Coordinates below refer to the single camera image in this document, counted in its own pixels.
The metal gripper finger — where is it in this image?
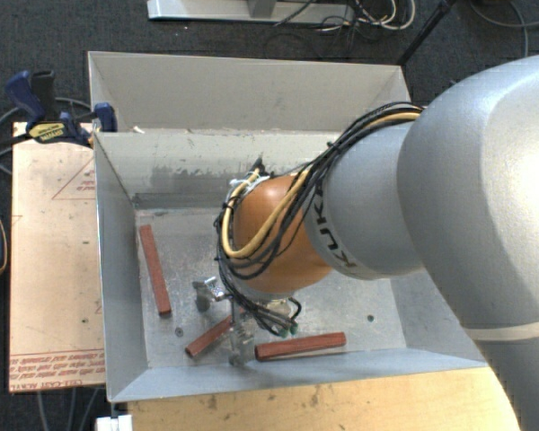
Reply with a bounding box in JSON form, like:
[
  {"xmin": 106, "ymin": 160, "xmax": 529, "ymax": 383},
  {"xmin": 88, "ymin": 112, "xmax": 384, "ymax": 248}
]
[
  {"xmin": 228, "ymin": 319, "xmax": 256, "ymax": 368},
  {"xmin": 191, "ymin": 276, "xmax": 229, "ymax": 312}
]

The red-brown flat block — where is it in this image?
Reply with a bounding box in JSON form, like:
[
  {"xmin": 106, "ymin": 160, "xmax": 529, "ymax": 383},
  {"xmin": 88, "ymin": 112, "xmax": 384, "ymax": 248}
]
[
  {"xmin": 137, "ymin": 224, "xmax": 173, "ymax": 318},
  {"xmin": 253, "ymin": 330, "xmax": 348, "ymax": 363},
  {"xmin": 184, "ymin": 314, "xmax": 234, "ymax": 359}
]

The brown cardboard board red print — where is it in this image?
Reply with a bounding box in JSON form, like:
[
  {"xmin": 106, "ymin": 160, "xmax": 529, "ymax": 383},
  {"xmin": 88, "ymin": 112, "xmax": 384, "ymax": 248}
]
[{"xmin": 8, "ymin": 121, "xmax": 107, "ymax": 394}]

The grey metal bin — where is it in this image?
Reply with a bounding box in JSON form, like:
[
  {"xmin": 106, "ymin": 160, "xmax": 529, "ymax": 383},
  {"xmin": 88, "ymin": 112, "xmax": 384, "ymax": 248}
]
[{"xmin": 87, "ymin": 50, "xmax": 490, "ymax": 404}]

